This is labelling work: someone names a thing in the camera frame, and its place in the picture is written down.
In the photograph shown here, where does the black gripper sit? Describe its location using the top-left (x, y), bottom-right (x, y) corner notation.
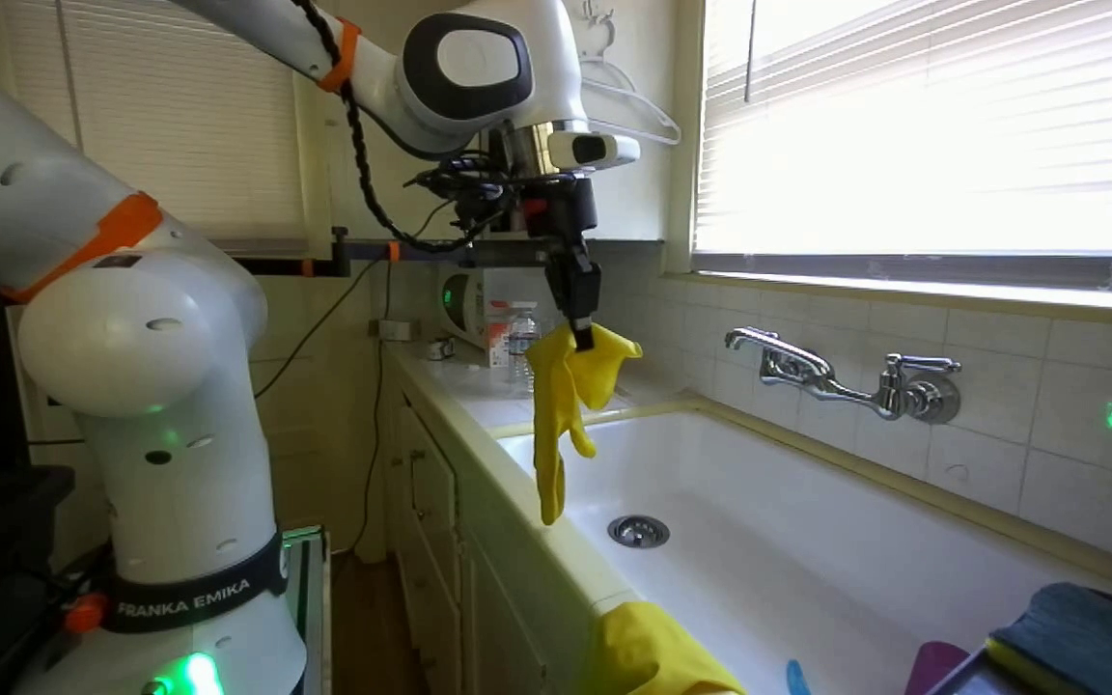
top-left (546, 170), bottom-right (606, 357)

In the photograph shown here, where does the yellow cloth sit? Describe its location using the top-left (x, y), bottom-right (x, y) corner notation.
top-left (524, 321), bottom-right (650, 528)
top-left (600, 599), bottom-right (747, 695)

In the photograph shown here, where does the metal sink drain strainer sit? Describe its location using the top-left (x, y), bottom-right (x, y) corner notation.
top-left (606, 513), bottom-right (673, 554)

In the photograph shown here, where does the white porcelain sink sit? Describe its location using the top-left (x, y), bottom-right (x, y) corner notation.
top-left (494, 393), bottom-right (1112, 695)

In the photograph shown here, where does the yellow cloth on sink edge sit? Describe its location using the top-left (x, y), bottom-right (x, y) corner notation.
top-left (600, 599), bottom-right (747, 695)

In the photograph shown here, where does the clear water bottle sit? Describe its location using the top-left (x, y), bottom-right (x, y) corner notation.
top-left (503, 303), bottom-right (546, 392)

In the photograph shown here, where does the round white green-lit object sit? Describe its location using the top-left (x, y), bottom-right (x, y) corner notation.
top-left (436, 265), bottom-right (497, 348)

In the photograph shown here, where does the white clothes hanger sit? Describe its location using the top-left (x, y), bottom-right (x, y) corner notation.
top-left (574, 0), bottom-right (683, 148)

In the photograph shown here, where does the cream kitchen cabinet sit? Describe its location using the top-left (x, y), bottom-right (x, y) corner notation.
top-left (380, 371), bottom-right (611, 695)

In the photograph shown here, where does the white window blind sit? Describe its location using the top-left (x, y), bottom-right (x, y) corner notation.
top-left (694, 0), bottom-right (1112, 264)

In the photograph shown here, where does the green framed rack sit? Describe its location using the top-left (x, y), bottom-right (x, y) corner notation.
top-left (276, 520), bottom-right (336, 695)

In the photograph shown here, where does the white blind beside door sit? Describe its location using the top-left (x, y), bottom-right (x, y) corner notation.
top-left (0, 0), bottom-right (318, 247)

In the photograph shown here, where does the teal cloth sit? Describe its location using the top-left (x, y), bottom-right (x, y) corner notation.
top-left (986, 580), bottom-right (1112, 695)

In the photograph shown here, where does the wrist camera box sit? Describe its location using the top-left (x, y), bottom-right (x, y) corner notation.
top-left (539, 124), bottom-right (644, 175)

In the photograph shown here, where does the black horizontal rail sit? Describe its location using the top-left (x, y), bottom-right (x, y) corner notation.
top-left (233, 227), bottom-right (570, 281)

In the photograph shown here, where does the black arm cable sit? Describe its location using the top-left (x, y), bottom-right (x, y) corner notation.
top-left (291, 0), bottom-right (510, 260)

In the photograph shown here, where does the chrome wall faucet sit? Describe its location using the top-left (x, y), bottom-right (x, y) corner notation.
top-left (723, 323), bottom-right (971, 429)

